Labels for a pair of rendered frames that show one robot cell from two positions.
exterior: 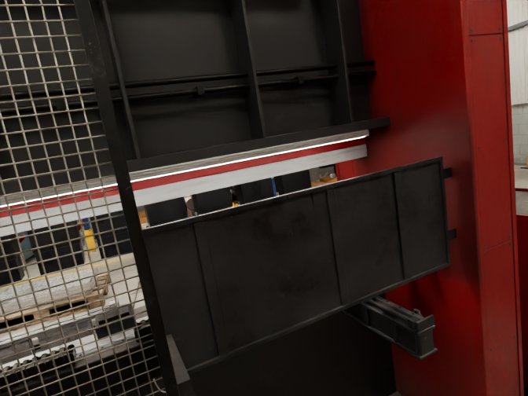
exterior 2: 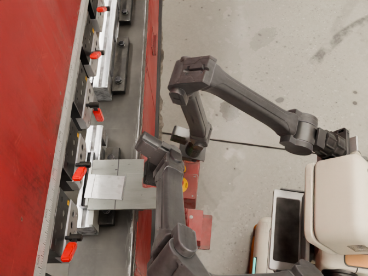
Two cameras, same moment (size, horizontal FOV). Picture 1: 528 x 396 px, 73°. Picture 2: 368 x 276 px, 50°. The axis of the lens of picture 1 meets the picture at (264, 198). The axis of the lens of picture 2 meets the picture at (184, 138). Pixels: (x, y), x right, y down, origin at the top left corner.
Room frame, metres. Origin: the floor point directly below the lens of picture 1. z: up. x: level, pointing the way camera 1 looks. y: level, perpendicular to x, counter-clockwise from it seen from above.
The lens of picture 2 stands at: (2.06, -0.09, 2.22)
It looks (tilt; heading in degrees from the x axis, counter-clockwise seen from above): 61 degrees down; 116
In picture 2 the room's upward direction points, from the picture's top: 4 degrees counter-clockwise
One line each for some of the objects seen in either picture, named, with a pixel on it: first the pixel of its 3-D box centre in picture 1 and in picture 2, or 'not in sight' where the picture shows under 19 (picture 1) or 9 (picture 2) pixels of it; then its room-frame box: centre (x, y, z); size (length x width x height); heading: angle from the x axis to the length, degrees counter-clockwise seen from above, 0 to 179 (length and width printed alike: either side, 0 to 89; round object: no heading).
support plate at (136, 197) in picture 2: not in sight; (129, 183); (1.65, 0.30, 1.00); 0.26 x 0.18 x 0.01; 23
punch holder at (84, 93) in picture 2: (167, 219); (71, 96); (1.45, 0.41, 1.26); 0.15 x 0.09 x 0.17; 113
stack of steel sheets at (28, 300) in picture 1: (48, 290); not in sight; (3.93, 2.60, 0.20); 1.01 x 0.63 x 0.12; 107
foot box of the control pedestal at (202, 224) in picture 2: not in sight; (189, 227); (1.77, 0.49, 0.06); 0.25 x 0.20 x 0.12; 17
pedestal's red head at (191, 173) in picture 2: not in sight; (178, 176); (1.74, 0.48, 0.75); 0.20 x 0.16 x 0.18; 107
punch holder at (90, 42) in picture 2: (115, 231); (79, 46); (1.37, 0.59, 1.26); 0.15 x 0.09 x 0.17; 113
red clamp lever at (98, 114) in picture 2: not in sight; (95, 111); (1.51, 0.41, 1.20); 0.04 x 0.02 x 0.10; 23
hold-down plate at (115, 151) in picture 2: not in sight; (109, 185); (1.55, 0.30, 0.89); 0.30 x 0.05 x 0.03; 113
